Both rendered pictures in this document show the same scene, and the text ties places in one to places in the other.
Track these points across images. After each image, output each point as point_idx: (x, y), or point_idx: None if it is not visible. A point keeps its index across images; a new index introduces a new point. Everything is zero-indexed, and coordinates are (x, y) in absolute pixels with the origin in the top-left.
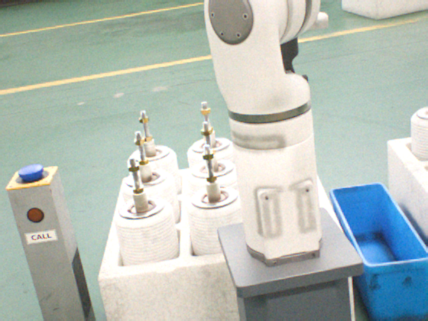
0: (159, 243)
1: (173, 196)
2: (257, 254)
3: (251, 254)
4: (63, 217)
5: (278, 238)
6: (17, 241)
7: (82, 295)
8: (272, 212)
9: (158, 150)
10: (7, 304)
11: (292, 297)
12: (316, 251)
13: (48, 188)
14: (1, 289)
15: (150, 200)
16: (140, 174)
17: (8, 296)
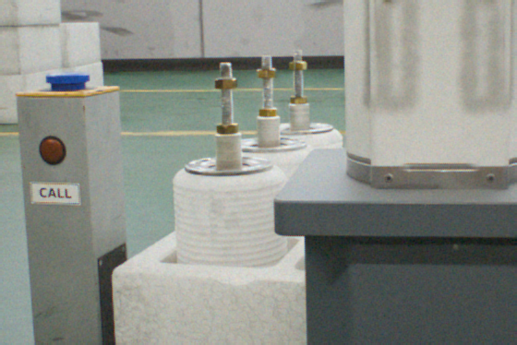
0: (240, 231)
1: None
2: (359, 166)
3: (349, 170)
4: (103, 172)
5: (406, 113)
6: None
7: (111, 328)
8: (398, 40)
9: (315, 127)
10: (21, 344)
11: (415, 272)
12: (498, 169)
13: (80, 103)
14: (28, 324)
15: (250, 161)
16: (258, 135)
17: (30, 335)
